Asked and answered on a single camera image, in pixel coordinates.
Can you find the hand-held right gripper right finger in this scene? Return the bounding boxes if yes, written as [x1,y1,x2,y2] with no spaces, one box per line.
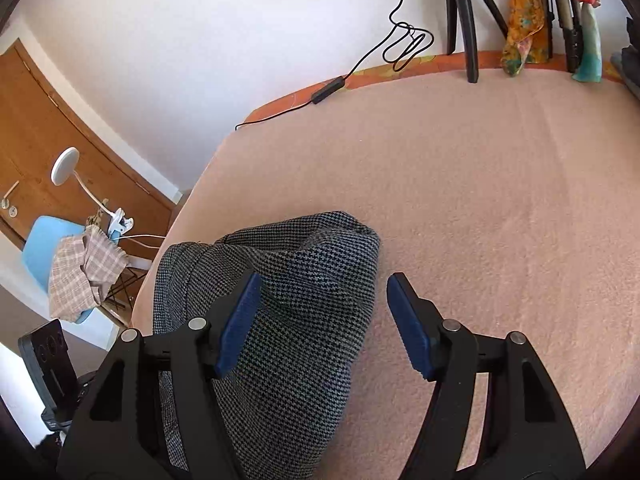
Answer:
[386,272,587,480]

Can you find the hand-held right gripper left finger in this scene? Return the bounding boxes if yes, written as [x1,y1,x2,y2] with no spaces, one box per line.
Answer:
[56,271,265,480]

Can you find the grey houndstooth pants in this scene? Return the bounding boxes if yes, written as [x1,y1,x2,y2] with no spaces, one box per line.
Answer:
[152,211,382,480]

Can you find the plaid beige cloth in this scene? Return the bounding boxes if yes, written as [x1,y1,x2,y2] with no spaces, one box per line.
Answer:
[48,226,130,322]

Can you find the light blue chair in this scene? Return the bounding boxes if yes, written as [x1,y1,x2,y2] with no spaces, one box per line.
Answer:
[23,216,136,324]

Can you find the pink blanket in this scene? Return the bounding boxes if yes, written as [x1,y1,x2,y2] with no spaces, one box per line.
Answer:
[131,67,640,480]

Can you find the white clip-on desk lamp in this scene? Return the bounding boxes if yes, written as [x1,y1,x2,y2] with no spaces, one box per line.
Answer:
[51,147,167,251]

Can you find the wooden door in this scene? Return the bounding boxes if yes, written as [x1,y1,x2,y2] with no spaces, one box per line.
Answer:
[0,40,176,256]

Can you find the black tripod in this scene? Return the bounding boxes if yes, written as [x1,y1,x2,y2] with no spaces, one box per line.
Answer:
[442,0,510,84]

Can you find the orange floral cloth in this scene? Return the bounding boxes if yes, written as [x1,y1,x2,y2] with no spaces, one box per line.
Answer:
[500,0,547,78]

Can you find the teal cloth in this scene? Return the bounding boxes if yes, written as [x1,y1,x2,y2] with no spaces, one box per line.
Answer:
[572,2,604,83]

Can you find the black cable with inline switch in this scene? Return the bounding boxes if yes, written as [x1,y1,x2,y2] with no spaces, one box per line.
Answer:
[235,0,435,132]

